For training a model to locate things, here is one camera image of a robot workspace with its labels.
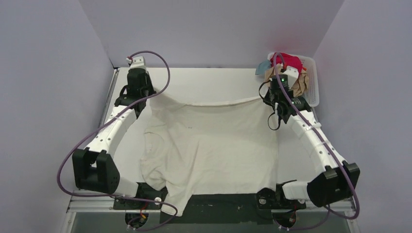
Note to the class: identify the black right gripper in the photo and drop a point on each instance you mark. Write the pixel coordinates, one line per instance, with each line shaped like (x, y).
(268, 96)

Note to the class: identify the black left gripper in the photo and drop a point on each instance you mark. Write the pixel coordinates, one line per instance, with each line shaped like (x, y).
(145, 90)

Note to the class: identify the cream white t shirt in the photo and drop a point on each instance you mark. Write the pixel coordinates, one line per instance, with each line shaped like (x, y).
(208, 148)

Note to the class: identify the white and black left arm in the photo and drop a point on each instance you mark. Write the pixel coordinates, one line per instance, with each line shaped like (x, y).
(94, 167)

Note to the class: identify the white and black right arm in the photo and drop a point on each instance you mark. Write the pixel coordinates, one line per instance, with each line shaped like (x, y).
(335, 179)

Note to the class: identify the tan beige t shirt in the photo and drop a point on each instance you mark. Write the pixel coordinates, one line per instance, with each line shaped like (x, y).
(301, 85)

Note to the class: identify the teal blue t shirt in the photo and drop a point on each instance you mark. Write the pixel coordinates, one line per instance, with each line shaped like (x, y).
(262, 67)

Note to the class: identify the white plastic laundry basket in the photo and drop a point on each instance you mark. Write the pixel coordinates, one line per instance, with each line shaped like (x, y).
(312, 94)

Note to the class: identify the magenta red t shirt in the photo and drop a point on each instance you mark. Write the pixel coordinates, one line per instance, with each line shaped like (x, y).
(288, 61)

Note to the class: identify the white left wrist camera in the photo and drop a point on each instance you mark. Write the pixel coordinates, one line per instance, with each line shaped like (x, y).
(137, 62)

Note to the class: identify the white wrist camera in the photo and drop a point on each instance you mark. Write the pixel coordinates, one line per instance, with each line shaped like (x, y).
(137, 62)
(289, 76)

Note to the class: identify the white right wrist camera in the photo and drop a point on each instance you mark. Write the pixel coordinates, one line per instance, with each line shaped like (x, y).
(289, 76)

